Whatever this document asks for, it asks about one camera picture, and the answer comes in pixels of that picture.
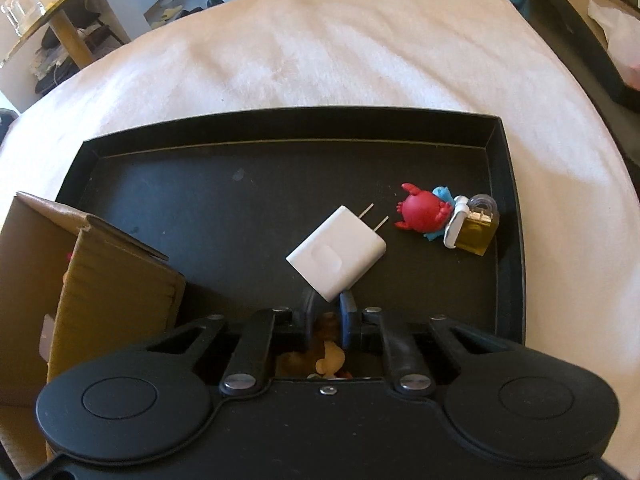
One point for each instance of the brown-haired figurine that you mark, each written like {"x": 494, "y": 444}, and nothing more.
{"x": 332, "y": 355}

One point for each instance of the black and white bag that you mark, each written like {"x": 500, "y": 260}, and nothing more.
{"x": 6, "y": 120}

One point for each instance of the red crab toy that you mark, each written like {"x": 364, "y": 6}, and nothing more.
{"x": 422, "y": 210}

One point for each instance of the teal cloth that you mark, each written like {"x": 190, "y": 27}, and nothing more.
{"x": 517, "y": 1}

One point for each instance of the white bed blanket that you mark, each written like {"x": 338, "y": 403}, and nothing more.
{"x": 350, "y": 50}

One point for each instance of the round yellow-edged table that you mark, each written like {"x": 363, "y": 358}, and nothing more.
{"x": 67, "y": 35}

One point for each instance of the white plug charger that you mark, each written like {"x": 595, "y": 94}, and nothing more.
{"x": 335, "y": 255}

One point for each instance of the clear glass jar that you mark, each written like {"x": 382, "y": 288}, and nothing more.
{"x": 20, "y": 7}

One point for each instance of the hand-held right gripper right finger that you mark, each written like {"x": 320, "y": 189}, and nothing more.
{"x": 346, "y": 312}

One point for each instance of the beige slippers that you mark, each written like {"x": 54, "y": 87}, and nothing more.
{"x": 171, "y": 13}

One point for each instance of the dark bag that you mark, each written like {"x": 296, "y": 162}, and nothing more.
{"x": 55, "y": 67}

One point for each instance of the yellow padlock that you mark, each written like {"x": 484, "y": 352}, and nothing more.
{"x": 477, "y": 232}

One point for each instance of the large black cardboard tray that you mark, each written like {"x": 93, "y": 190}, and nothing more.
{"x": 575, "y": 30}

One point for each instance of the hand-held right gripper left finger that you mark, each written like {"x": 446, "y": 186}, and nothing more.
{"x": 309, "y": 320}

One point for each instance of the white plastic bag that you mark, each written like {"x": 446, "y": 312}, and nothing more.
{"x": 617, "y": 30}

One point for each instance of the black shallow tray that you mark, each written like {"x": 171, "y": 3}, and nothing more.
{"x": 225, "y": 200}

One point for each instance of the brown cardboard box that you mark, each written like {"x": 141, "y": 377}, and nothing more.
{"x": 115, "y": 280}

